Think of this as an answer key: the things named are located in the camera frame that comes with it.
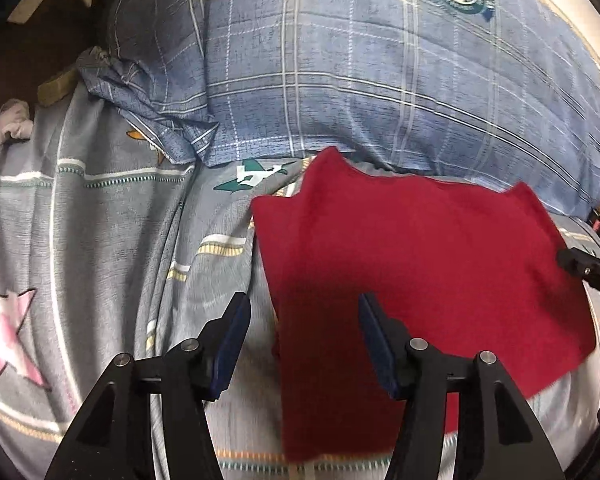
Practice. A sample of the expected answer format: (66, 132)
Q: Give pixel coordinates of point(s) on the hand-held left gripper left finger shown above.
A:
(230, 340)

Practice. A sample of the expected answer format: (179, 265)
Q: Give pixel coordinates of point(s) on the blue plaid pillow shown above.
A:
(330, 60)

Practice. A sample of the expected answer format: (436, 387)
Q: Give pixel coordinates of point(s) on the grey printed bedsheet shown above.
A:
(105, 240)

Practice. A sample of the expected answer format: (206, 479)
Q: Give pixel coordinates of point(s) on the tan mattress edge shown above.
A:
(57, 87)

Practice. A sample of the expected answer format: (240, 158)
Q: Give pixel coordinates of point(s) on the grey-beige crumpled cloth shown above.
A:
(10, 125)

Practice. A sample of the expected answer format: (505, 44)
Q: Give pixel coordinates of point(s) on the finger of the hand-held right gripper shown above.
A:
(587, 267)

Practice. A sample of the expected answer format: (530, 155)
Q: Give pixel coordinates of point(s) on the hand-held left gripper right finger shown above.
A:
(375, 340)

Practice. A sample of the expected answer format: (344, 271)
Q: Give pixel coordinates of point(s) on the red small garment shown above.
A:
(405, 240)

